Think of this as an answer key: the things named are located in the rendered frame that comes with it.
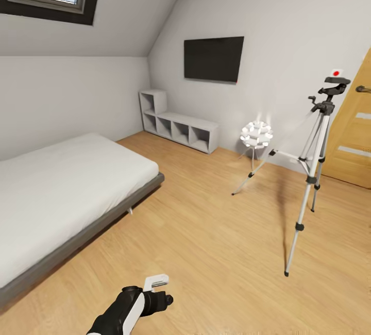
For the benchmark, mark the bed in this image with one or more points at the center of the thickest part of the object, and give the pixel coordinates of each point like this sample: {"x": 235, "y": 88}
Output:
{"x": 54, "y": 199}

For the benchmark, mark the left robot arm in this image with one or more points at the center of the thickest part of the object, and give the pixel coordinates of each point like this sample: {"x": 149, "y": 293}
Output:
{"x": 131, "y": 304}

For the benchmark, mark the bookcase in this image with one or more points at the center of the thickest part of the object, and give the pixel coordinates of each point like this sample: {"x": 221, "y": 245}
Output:
{"x": 156, "y": 116}

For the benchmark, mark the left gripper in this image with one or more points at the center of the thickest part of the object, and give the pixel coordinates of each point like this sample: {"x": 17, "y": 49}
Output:
{"x": 158, "y": 302}

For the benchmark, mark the camera tripod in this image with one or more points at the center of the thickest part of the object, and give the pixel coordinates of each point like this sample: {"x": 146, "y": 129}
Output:
{"x": 313, "y": 172}

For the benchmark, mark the wall mounted tv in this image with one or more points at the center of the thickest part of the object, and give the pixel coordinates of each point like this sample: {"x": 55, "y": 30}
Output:
{"x": 216, "y": 59}

